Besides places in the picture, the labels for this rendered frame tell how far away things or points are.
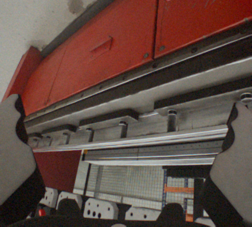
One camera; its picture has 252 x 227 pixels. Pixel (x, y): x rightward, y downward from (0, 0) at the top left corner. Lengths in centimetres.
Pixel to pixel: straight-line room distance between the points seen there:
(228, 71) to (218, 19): 15
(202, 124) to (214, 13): 29
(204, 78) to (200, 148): 39
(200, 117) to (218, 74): 14
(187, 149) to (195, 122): 29
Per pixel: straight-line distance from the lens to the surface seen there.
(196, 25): 57
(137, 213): 59
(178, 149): 85
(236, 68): 46
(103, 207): 69
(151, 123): 64
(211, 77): 48
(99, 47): 89
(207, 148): 80
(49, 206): 99
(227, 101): 52
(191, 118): 57
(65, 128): 96
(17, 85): 187
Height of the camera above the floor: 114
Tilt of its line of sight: 26 degrees down
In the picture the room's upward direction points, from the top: 172 degrees counter-clockwise
